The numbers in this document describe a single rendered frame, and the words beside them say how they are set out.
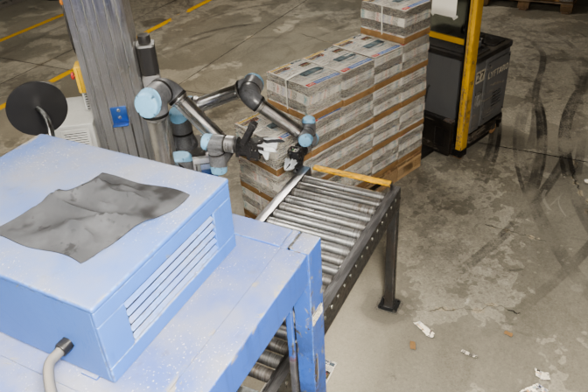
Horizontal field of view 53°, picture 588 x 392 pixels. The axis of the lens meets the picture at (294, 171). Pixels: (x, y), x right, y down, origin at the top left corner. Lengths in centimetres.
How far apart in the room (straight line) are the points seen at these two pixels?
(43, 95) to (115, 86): 106
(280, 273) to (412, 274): 236
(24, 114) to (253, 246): 80
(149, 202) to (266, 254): 33
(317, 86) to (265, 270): 219
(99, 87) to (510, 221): 274
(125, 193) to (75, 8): 158
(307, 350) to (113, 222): 69
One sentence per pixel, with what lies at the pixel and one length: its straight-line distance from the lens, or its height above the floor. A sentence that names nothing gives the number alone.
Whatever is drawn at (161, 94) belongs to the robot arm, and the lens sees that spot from 261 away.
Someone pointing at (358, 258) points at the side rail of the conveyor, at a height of 80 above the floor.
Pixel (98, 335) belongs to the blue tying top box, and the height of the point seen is 168.
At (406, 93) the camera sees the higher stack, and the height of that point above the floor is 70.
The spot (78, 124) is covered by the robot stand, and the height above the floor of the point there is 123.
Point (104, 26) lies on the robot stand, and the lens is 281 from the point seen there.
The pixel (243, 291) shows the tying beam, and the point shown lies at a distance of 136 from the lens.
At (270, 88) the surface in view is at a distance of 370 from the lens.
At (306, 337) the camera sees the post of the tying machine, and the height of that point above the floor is 125.
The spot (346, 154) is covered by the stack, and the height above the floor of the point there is 49.
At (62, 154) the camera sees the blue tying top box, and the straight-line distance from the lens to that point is 160.
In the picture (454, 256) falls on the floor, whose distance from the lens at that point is 386.
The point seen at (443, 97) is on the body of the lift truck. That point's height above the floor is 41.
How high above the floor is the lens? 248
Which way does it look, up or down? 32 degrees down
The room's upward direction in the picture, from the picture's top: 4 degrees counter-clockwise
